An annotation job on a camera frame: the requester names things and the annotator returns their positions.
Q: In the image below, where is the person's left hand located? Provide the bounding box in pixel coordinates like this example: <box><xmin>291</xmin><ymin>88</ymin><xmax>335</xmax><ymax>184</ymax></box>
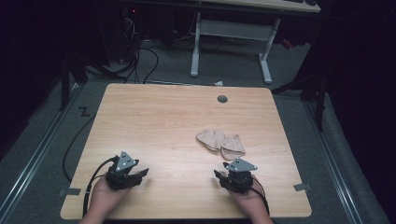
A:
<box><xmin>88</xmin><ymin>178</ymin><xmax>132</xmax><ymax>216</ymax></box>

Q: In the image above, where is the bundle of black cables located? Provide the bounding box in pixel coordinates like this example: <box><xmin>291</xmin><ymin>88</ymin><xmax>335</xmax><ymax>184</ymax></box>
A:
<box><xmin>83</xmin><ymin>17</ymin><xmax>161</xmax><ymax>85</ymax></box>

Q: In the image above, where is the white-legged background desk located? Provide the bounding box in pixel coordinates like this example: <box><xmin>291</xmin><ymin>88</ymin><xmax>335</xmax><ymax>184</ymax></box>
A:
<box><xmin>190</xmin><ymin>0</ymin><xmax>322</xmax><ymax>85</ymax></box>

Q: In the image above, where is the black floor cable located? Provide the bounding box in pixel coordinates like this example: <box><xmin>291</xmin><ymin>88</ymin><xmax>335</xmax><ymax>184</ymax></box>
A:
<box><xmin>62</xmin><ymin>114</ymin><xmax>97</xmax><ymax>183</ymax></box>

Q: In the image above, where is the beige sock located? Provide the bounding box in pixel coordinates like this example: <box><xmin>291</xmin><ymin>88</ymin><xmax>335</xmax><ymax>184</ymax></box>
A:
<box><xmin>219</xmin><ymin>133</ymin><xmax>247</xmax><ymax>161</ymax></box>
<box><xmin>195</xmin><ymin>129</ymin><xmax>226</xmax><ymax>153</ymax></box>

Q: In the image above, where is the black metal stand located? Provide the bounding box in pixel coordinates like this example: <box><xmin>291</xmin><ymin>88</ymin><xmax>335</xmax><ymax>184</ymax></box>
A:
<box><xmin>270</xmin><ymin>69</ymin><xmax>330</xmax><ymax>133</ymax></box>
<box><xmin>58</xmin><ymin>52</ymin><xmax>72</xmax><ymax>112</ymax></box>

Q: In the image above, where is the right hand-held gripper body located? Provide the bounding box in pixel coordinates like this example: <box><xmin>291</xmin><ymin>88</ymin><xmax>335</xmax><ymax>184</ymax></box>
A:
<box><xmin>224</xmin><ymin>157</ymin><xmax>259</xmax><ymax>195</ymax></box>

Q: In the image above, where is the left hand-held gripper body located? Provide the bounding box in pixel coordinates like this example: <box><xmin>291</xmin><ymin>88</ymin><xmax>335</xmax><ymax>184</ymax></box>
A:
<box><xmin>105</xmin><ymin>150</ymin><xmax>140</xmax><ymax>191</ymax></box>

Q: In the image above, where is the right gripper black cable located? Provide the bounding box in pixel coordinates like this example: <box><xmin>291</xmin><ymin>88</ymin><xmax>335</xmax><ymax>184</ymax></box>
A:
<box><xmin>248</xmin><ymin>177</ymin><xmax>271</xmax><ymax>217</ymax></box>

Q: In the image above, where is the metal floor rail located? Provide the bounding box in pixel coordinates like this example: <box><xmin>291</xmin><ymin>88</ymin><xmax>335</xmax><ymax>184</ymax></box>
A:
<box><xmin>303</xmin><ymin>98</ymin><xmax>364</xmax><ymax>224</ymax></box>
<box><xmin>0</xmin><ymin>83</ymin><xmax>80</xmax><ymax>220</ymax></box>

